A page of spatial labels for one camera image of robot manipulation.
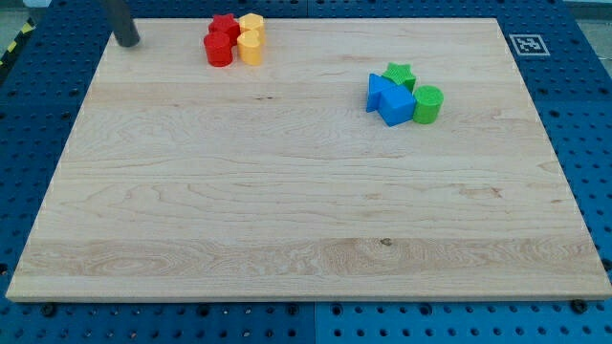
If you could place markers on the green star block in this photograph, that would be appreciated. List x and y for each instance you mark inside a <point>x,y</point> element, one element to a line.
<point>400,74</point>

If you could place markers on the yellow hexagon block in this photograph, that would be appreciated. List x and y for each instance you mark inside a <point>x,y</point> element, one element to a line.
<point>253,22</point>

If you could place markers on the red star block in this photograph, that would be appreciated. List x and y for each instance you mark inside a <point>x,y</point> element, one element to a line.
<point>227,24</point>

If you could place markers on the blue cube block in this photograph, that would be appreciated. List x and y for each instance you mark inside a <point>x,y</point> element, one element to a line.
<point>396,105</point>

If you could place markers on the blue triangle block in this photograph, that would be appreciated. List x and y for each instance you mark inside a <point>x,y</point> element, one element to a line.
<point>376,85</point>

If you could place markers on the light wooden board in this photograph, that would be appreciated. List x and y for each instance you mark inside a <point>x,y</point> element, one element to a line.
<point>182,182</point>

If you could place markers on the yellow heart block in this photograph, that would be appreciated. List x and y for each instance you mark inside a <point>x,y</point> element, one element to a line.
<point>250,48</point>

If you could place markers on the green cylinder block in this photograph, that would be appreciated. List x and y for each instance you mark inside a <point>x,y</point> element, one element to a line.
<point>429,100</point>

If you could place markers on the red cylinder block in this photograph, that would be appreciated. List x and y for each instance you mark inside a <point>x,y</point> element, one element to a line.
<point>218,49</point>

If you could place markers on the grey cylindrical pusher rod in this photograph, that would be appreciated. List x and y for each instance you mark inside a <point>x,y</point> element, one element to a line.
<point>119,17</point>

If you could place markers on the white fiducial marker tag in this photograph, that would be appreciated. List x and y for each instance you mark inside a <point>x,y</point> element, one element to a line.
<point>527,44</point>

